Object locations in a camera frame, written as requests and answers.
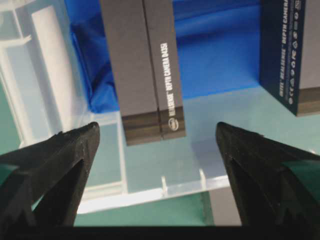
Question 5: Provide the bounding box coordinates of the black realsense box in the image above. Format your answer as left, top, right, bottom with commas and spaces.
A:
259, 0, 320, 117
99, 0, 186, 146
209, 186, 242, 226

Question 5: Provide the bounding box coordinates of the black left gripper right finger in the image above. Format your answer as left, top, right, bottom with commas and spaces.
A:
215, 122, 320, 227

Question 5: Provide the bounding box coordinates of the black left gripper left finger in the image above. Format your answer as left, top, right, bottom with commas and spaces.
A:
0, 122, 100, 227

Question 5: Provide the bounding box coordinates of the clear plastic storage case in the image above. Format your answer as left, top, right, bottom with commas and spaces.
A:
0, 0, 320, 215

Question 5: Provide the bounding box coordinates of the blue cloth inside case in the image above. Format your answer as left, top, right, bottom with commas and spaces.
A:
65, 0, 261, 114

